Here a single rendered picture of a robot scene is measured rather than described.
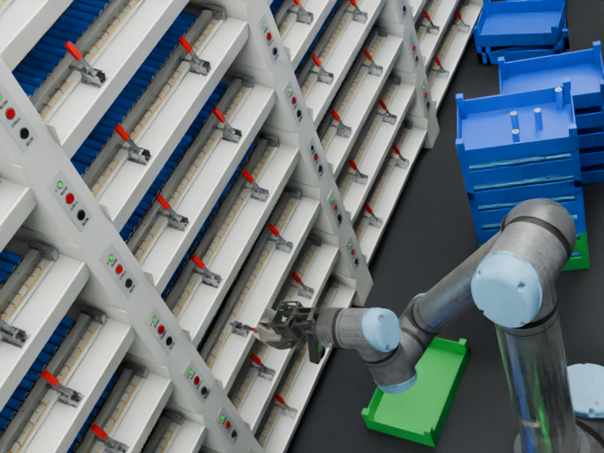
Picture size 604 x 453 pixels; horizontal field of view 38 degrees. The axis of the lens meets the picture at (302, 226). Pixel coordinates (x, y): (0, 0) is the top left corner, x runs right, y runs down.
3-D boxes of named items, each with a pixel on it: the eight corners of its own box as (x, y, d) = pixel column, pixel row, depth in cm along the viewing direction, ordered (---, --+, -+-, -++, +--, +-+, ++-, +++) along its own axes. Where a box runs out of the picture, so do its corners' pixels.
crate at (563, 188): (576, 142, 247) (573, 121, 241) (582, 194, 234) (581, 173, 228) (468, 155, 255) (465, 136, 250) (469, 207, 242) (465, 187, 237)
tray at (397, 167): (425, 138, 306) (429, 111, 295) (366, 272, 273) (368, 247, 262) (370, 122, 311) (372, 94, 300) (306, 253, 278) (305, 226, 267)
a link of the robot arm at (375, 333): (392, 363, 184) (374, 331, 179) (343, 360, 192) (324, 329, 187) (408, 331, 190) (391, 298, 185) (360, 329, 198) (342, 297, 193)
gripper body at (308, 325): (279, 299, 202) (322, 299, 194) (297, 322, 207) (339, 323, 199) (266, 326, 198) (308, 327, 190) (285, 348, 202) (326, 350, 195)
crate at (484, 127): (572, 99, 236) (570, 76, 230) (579, 151, 222) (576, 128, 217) (460, 115, 244) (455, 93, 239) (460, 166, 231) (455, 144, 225)
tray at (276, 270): (320, 210, 241) (320, 188, 233) (225, 398, 208) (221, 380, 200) (253, 190, 245) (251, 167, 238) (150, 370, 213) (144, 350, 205)
